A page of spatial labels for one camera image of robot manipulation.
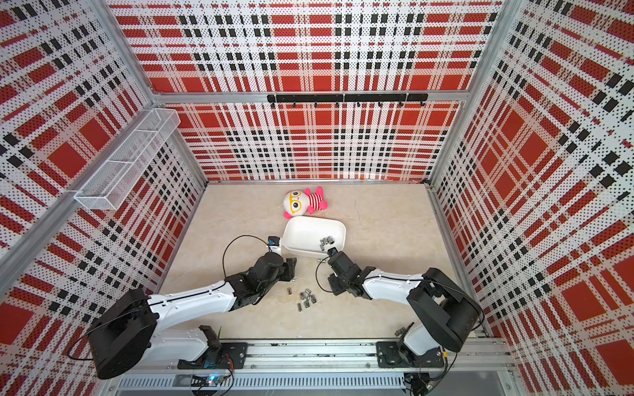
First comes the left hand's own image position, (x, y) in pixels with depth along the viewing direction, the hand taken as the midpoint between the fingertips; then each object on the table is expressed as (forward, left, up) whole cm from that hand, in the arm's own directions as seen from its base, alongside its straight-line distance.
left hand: (293, 259), depth 87 cm
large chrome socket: (+12, -13, -6) cm, 18 cm away
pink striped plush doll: (+26, +1, -1) cm, 26 cm away
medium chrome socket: (+11, -10, -7) cm, 16 cm away
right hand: (-4, -17, -7) cm, 19 cm away
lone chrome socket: (-9, +2, -7) cm, 11 cm away
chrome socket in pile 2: (-12, -7, -6) cm, 15 cm away
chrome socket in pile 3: (-12, -5, -6) cm, 14 cm away
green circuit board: (-35, +21, -6) cm, 42 cm away
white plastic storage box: (+14, -1, -7) cm, 16 cm away
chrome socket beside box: (+3, -9, -7) cm, 12 cm away
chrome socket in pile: (-15, -3, -7) cm, 17 cm away
